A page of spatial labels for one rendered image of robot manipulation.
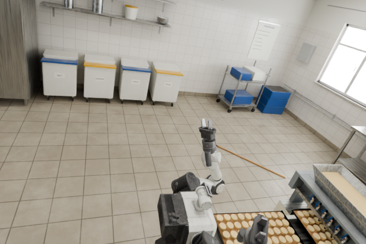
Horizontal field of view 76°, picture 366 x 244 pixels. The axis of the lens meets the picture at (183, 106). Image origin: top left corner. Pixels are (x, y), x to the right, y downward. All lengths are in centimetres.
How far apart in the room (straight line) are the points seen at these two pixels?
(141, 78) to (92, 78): 88
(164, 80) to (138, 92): 55
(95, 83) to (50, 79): 71
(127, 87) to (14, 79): 174
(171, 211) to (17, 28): 343
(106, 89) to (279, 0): 420
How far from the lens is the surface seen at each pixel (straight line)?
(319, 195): 205
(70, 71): 447
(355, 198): 209
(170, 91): 477
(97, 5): 458
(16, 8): 407
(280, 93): 606
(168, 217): 132
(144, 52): 507
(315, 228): 220
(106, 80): 450
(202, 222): 135
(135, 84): 456
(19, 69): 432
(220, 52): 562
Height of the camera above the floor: 227
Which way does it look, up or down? 26 degrees down
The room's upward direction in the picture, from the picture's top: 14 degrees clockwise
